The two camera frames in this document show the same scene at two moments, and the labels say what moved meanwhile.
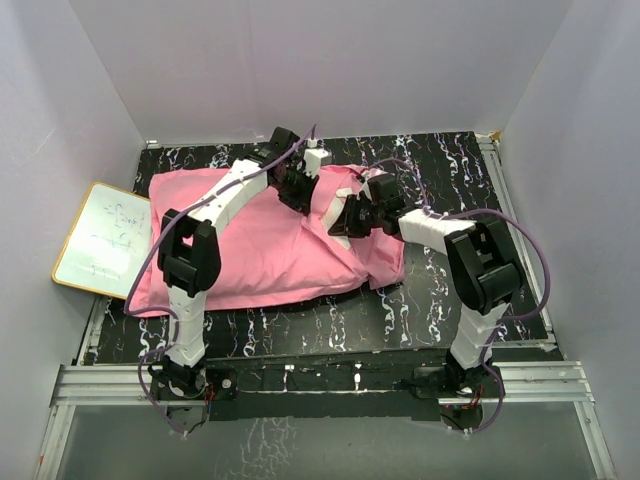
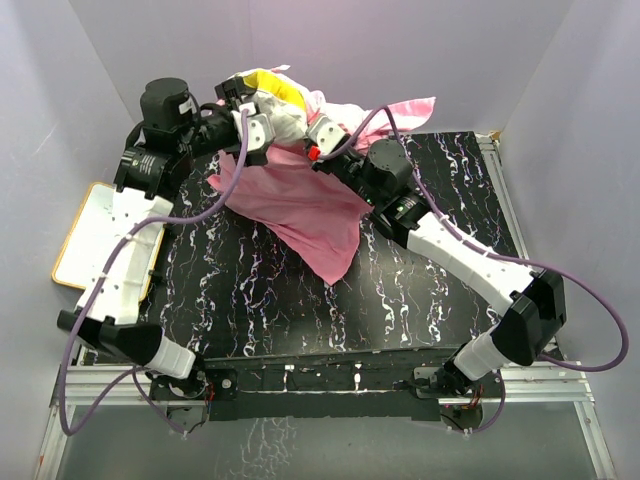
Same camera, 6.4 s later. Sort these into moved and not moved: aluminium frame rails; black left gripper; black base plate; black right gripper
Moved: black left gripper; black right gripper
Not moved: black base plate; aluminium frame rails
